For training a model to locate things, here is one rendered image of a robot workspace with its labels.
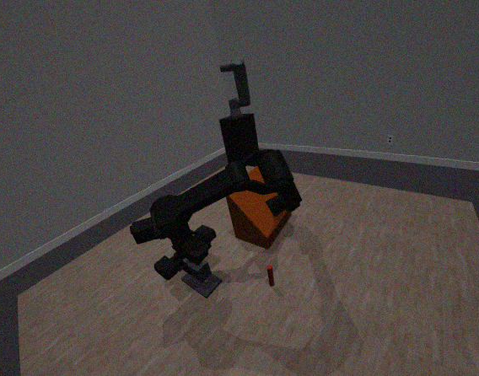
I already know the red peg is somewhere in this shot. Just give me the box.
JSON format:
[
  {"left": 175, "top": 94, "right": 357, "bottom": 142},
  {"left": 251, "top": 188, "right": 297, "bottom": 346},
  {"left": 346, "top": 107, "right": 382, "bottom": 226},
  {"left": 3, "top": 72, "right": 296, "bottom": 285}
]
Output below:
[{"left": 266, "top": 265, "right": 275, "bottom": 287}]

